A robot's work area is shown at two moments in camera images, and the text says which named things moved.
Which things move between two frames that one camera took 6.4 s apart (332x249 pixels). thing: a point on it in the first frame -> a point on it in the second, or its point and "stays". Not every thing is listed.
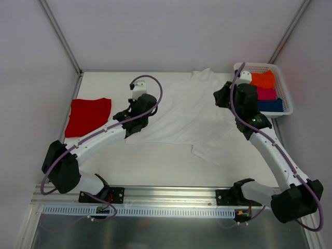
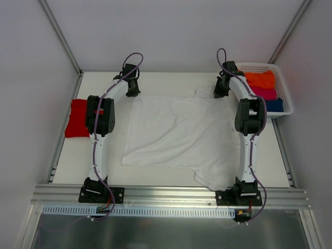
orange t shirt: x=265 y=79 stays
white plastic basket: x=281 y=91 stays
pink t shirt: x=266 y=94 stays
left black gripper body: x=136 y=127 -> x=133 y=88
